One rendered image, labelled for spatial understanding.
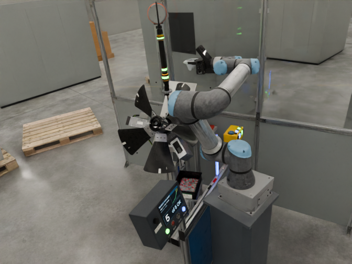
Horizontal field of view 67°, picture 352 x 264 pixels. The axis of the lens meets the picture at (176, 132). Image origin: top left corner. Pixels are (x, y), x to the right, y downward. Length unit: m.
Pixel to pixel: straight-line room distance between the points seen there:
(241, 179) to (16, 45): 6.28
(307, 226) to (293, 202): 0.24
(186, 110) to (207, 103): 0.09
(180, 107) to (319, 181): 1.80
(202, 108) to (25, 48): 6.31
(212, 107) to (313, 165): 1.64
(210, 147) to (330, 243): 1.73
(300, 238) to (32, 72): 6.34
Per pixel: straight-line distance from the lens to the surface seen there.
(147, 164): 1.92
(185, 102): 1.09
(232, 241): 1.65
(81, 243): 2.93
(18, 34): 7.09
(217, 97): 1.08
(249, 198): 1.43
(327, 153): 2.50
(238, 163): 1.40
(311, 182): 2.68
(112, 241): 2.83
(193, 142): 1.78
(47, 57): 7.29
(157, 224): 1.23
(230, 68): 1.41
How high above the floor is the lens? 2.09
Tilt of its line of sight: 29 degrees down
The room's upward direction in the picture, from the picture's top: 7 degrees counter-clockwise
